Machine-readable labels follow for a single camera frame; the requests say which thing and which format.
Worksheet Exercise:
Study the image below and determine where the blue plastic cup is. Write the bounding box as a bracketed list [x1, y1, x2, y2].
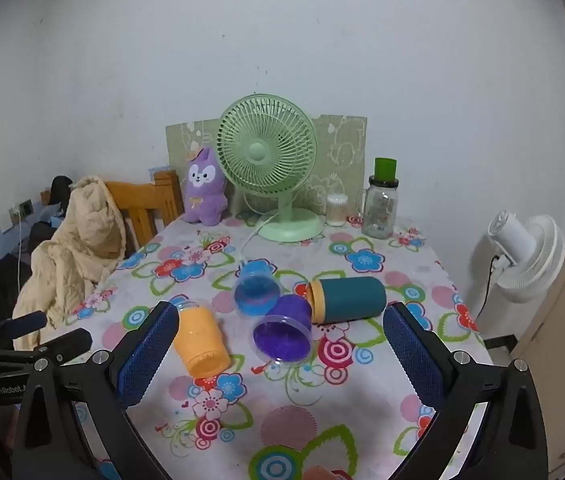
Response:
[233, 258, 282, 317]

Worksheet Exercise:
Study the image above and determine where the white standing fan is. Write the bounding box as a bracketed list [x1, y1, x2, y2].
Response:
[487, 210, 565, 306]

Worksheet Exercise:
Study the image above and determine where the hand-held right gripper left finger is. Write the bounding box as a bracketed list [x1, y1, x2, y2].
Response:
[11, 301, 179, 480]

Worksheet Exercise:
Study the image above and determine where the white fan cable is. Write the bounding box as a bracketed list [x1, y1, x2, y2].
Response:
[239, 212, 278, 263]

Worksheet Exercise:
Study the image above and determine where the beige quilted blanket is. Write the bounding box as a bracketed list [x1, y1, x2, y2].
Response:
[12, 175, 128, 351]

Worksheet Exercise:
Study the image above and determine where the purple plush toy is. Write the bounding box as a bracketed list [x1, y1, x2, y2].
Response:
[182, 146, 229, 226]

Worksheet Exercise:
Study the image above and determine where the cotton swab container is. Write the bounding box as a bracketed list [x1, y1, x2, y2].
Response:
[326, 193, 347, 227]

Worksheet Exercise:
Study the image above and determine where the floral tablecloth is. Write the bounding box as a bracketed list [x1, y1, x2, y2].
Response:
[65, 212, 493, 480]

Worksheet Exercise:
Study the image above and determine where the purple plastic cup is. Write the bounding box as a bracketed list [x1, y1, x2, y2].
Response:
[252, 294, 312, 362]

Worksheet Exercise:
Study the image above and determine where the orange plastic cup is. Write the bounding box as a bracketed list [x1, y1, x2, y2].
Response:
[171, 299, 232, 378]

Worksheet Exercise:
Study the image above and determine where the green desk fan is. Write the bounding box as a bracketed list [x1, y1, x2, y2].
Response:
[216, 94, 324, 243]

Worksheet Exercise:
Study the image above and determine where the glass jar with green lid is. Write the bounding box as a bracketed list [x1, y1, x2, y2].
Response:
[361, 158, 400, 239]

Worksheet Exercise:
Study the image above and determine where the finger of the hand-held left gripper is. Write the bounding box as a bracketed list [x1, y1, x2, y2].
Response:
[0, 328, 93, 368]
[0, 311, 47, 342]

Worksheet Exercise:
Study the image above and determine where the wooden chair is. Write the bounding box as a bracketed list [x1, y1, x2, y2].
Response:
[105, 170, 184, 253]

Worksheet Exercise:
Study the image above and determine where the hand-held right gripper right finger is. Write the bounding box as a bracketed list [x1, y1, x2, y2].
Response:
[383, 301, 548, 480]

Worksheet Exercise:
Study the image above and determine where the black fan cable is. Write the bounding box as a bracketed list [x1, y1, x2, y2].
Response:
[477, 255, 502, 318]

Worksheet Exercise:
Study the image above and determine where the dark clothes pile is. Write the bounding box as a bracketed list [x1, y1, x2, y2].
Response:
[0, 255, 33, 326]

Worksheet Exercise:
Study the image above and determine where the green patterned board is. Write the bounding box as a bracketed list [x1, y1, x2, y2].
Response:
[165, 115, 367, 221]

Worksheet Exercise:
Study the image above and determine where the teal cup with cream rim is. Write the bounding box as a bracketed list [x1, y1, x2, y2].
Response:
[305, 276, 387, 325]

